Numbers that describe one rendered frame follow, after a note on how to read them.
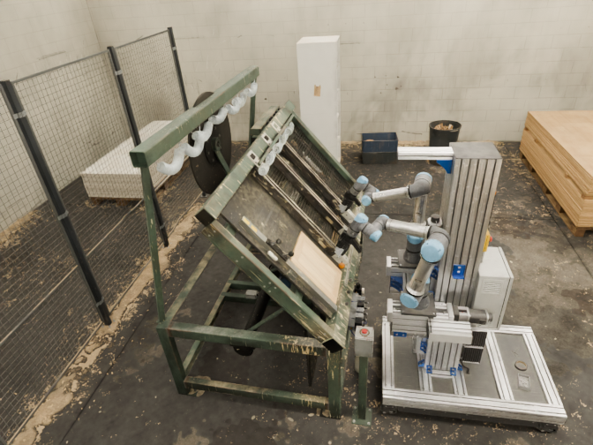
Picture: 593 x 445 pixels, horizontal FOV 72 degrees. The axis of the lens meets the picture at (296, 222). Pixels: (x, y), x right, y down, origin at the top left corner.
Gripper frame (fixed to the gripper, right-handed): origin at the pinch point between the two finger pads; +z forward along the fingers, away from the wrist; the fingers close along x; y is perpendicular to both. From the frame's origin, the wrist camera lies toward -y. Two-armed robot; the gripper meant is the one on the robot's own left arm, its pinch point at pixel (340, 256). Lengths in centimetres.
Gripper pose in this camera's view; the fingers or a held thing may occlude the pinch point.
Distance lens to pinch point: 275.3
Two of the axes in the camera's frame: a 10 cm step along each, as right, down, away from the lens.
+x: -1.9, 5.3, -8.3
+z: -4.0, 7.3, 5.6
